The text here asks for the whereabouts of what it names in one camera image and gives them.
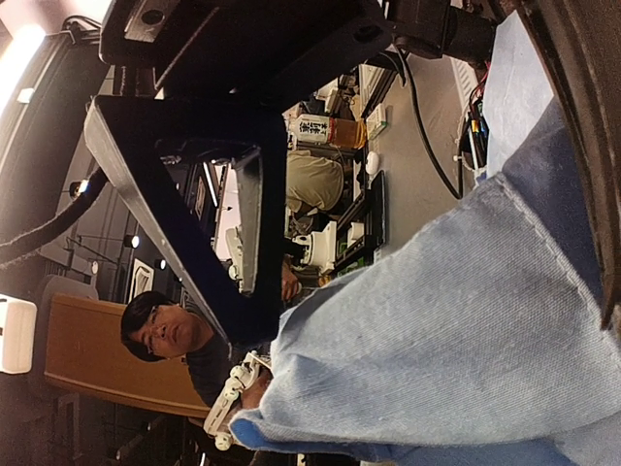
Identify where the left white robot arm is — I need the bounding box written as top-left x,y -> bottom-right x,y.
1,1 -> 495,345

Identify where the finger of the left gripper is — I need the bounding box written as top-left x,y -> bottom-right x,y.
83,95 -> 287,346

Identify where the light blue shirt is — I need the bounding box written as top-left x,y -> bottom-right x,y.
230,14 -> 620,465

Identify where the person in white shirt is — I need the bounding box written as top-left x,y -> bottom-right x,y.
285,150 -> 344,214

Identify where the operator in dark shirt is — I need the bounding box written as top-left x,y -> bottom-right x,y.
120,290 -> 262,407

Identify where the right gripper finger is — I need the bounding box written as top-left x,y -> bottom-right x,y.
521,1 -> 620,329

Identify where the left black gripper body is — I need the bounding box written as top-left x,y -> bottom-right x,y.
99,1 -> 391,102

